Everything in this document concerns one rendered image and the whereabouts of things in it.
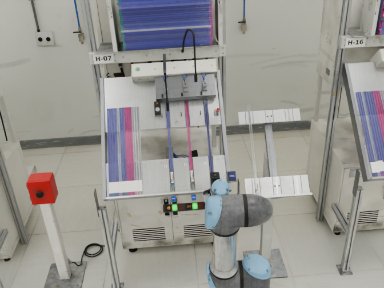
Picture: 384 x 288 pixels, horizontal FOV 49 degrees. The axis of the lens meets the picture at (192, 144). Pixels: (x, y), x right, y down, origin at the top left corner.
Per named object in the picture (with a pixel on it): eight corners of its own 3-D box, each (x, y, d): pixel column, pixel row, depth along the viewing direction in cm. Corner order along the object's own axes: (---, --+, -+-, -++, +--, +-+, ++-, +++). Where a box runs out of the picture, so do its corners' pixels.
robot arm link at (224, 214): (243, 295, 177) (249, 213, 140) (207, 296, 177) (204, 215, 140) (240, 269, 186) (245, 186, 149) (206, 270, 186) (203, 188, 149)
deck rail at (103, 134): (108, 200, 232) (106, 199, 226) (104, 201, 232) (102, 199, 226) (105, 82, 251) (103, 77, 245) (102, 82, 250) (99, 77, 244)
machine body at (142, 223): (224, 248, 291) (224, 173, 261) (123, 256, 289) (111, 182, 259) (214, 192, 348) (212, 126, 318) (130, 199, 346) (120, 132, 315)
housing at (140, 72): (215, 81, 253) (217, 71, 239) (134, 86, 251) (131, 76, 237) (214, 68, 255) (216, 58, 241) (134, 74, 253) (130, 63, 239)
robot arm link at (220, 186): (212, 197, 183) (211, 178, 185) (211, 200, 194) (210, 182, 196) (230, 196, 183) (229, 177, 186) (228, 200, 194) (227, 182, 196)
